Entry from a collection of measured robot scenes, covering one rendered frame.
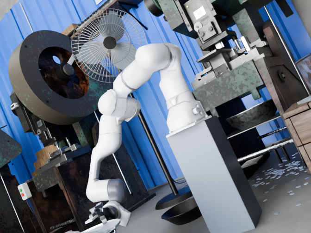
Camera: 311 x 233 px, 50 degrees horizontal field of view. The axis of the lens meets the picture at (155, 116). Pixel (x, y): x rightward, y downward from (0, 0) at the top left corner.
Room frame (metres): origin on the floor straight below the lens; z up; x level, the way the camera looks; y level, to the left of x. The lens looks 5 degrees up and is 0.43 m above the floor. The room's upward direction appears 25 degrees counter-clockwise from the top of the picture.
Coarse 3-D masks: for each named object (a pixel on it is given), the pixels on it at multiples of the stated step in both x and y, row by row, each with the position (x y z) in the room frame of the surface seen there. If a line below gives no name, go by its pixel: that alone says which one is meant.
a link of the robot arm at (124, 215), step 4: (108, 204) 1.51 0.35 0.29; (112, 204) 1.50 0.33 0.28; (116, 204) 1.51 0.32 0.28; (116, 208) 1.50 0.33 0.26; (120, 208) 1.50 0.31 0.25; (124, 208) 1.52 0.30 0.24; (120, 212) 1.50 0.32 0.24; (124, 212) 1.50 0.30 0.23; (128, 212) 1.50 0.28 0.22; (120, 216) 1.51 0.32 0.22; (124, 216) 1.50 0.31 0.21; (128, 216) 1.50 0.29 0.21; (120, 220) 1.50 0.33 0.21; (124, 220) 1.50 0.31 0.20; (128, 220) 1.50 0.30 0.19; (120, 224) 1.50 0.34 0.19; (124, 224) 1.50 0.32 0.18
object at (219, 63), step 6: (210, 54) 1.81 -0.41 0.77; (216, 54) 1.88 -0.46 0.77; (222, 54) 1.91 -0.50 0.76; (198, 60) 1.86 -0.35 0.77; (204, 60) 1.90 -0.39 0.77; (210, 60) 1.95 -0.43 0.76; (216, 60) 1.93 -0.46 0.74; (222, 60) 1.91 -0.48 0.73; (228, 60) 1.93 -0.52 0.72; (216, 66) 1.94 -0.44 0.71; (222, 66) 1.92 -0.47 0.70; (228, 66) 1.91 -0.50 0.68; (216, 72) 1.94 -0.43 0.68; (222, 72) 1.93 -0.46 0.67
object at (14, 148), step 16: (0, 128) 4.18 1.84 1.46; (0, 144) 4.02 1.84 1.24; (16, 144) 4.20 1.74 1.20; (0, 160) 3.95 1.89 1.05; (0, 176) 4.09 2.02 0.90; (0, 192) 4.04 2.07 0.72; (16, 192) 4.21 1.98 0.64; (0, 208) 3.97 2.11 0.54; (16, 208) 4.13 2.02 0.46; (0, 224) 3.92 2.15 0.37; (16, 224) 4.07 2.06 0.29; (32, 224) 4.25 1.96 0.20
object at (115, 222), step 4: (112, 220) 1.26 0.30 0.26; (116, 220) 1.24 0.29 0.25; (100, 224) 1.29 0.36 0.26; (108, 224) 1.23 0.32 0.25; (112, 224) 1.19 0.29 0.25; (116, 224) 1.12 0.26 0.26; (92, 228) 1.30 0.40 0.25; (96, 228) 1.26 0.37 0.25; (100, 228) 1.22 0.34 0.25; (104, 228) 1.18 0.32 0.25; (108, 228) 1.15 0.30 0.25; (112, 228) 1.11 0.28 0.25; (84, 232) 1.30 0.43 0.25; (88, 232) 1.26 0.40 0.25; (92, 232) 1.18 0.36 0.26; (96, 232) 1.15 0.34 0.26; (100, 232) 1.14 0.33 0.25; (104, 232) 1.11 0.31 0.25; (108, 232) 1.07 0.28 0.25
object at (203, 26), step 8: (192, 0) 2.01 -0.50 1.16; (200, 0) 1.99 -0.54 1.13; (192, 8) 2.02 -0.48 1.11; (200, 8) 2.00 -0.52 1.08; (208, 8) 1.98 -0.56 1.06; (192, 16) 2.04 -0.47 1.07; (200, 16) 2.01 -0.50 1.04; (208, 16) 1.99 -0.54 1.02; (200, 24) 2.01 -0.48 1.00; (208, 24) 1.97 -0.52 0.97; (216, 24) 1.98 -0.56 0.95; (224, 24) 2.06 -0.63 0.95; (200, 32) 2.00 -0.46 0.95; (208, 32) 1.98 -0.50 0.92; (216, 32) 1.96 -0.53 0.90; (200, 40) 2.05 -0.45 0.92; (208, 40) 2.02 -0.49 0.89
